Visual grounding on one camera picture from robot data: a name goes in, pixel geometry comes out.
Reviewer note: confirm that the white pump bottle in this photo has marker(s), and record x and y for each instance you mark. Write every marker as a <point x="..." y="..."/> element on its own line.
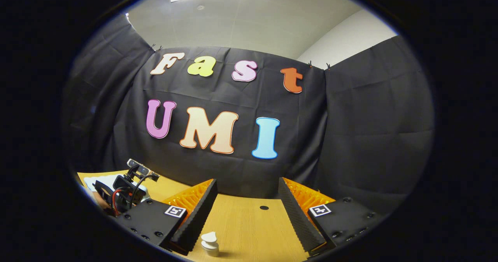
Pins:
<point x="211" y="246"/>

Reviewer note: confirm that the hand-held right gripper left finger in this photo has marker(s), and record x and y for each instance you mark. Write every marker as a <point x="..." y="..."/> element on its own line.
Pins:
<point x="198" y="215"/>

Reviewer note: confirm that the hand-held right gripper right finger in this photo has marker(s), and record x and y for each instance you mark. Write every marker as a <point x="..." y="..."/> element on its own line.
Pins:
<point x="295" y="215"/>

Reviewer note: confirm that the black backdrop cloth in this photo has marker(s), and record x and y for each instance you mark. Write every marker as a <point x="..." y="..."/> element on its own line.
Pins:
<point x="350" y="137"/>

